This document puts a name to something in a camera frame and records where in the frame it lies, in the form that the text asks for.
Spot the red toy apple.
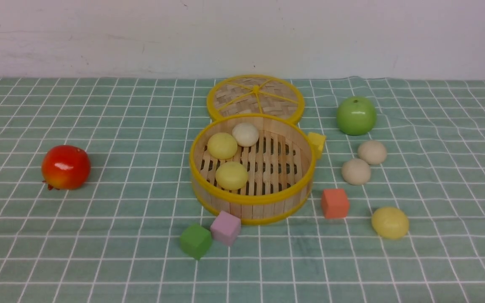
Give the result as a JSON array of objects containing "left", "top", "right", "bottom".
[{"left": 42, "top": 145, "right": 91, "bottom": 190}]

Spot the green toy apple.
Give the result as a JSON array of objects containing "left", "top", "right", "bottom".
[{"left": 336, "top": 96, "right": 377, "bottom": 136}]

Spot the orange cube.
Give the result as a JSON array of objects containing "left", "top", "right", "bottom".
[{"left": 321, "top": 188, "right": 350, "bottom": 219}]

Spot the beige bun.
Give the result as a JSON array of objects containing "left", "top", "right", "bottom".
[
  {"left": 341, "top": 158, "right": 371, "bottom": 186},
  {"left": 232, "top": 122, "right": 260, "bottom": 147},
  {"left": 357, "top": 140, "right": 388, "bottom": 165}
]

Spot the yellow bun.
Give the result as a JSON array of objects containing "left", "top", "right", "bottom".
[
  {"left": 371, "top": 207, "right": 410, "bottom": 240},
  {"left": 215, "top": 161, "right": 248, "bottom": 191},
  {"left": 207, "top": 132, "right": 238, "bottom": 160}
]

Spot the green cube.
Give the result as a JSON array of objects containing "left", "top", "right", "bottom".
[{"left": 180, "top": 224, "right": 213, "bottom": 260}]

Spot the yellow cube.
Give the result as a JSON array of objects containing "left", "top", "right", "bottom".
[{"left": 308, "top": 132, "right": 326, "bottom": 159}]

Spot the bamboo steamer tray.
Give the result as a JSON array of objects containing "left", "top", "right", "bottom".
[{"left": 189, "top": 114, "right": 318, "bottom": 226}]

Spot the woven bamboo steamer lid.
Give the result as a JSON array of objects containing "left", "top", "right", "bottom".
[{"left": 206, "top": 74, "right": 305, "bottom": 124}]

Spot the pink cube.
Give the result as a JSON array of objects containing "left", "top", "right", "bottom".
[{"left": 210, "top": 211, "right": 241, "bottom": 246}]

